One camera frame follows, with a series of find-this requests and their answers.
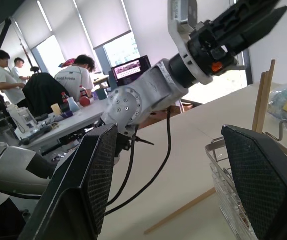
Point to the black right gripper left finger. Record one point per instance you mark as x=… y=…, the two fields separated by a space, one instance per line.
x=66 y=200

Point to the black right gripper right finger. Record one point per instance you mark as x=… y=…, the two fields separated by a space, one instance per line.
x=266 y=185

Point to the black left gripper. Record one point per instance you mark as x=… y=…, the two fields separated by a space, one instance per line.
x=203 y=50

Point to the wooden chopstick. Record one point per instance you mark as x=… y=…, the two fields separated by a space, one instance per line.
x=258 y=102
x=272 y=72
x=264 y=105
x=178 y=211

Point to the white robot body shell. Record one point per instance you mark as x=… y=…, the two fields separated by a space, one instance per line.
x=11 y=167

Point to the white background table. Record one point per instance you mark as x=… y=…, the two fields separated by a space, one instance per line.
x=83 y=120

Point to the clear plastic bag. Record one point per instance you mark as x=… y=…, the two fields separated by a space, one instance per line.
x=286 y=100

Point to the purple small object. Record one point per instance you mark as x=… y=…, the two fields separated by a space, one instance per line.
x=67 y=115

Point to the pale yellow cup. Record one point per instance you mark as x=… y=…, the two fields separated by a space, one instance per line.
x=56 y=109

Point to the blue glass flask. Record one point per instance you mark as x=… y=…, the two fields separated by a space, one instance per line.
x=74 y=106

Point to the dark sauce bottle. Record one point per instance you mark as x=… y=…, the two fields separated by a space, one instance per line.
x=64 y=98

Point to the red bottle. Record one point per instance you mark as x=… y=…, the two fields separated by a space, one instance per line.
x=84 y=98

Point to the black chair with jacket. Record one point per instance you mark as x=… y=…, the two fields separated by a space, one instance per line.
x=43 y=92

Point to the brown wooden furniture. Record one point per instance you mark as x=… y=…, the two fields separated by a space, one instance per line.
x=176 y=112

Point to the seated person, printed white shirt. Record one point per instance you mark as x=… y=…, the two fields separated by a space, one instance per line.
x=76 y=77

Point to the black computer monitor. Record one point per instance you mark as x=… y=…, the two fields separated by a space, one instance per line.
x=131 y=71

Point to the person in white t-shirt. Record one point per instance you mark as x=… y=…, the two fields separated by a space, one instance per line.
x=6 y=80
x=17 y=71

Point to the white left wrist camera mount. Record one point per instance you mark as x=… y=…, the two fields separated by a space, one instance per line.
x=181 y=42

